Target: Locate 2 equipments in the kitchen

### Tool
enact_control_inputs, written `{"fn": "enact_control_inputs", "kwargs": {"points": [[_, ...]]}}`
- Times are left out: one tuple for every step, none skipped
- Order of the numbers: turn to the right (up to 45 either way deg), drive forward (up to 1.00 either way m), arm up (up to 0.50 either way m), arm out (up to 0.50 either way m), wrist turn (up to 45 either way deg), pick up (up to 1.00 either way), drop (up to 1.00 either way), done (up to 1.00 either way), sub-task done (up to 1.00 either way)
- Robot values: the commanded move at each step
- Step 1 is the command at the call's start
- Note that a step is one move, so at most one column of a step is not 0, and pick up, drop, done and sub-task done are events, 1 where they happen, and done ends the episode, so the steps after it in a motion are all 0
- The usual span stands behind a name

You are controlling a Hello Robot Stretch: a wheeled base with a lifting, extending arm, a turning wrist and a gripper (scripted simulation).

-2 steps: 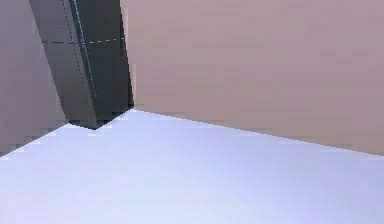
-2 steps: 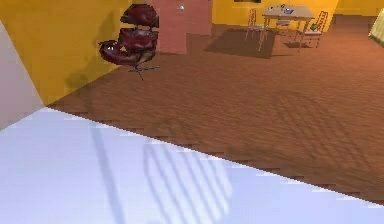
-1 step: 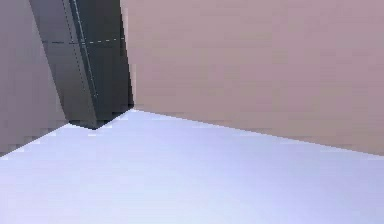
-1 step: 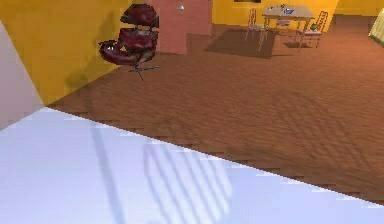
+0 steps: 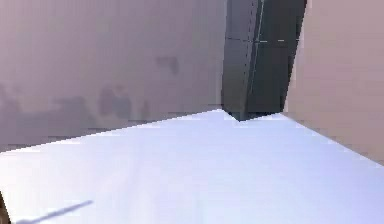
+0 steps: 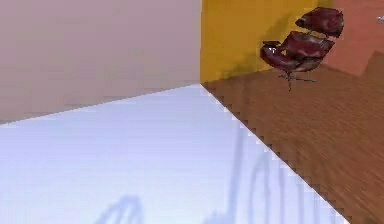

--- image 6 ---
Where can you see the dark red swivel armchair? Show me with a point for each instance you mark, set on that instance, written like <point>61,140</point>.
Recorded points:
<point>301,46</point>

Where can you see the small grey wall fixture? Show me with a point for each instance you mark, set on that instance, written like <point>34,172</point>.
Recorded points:
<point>380,19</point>

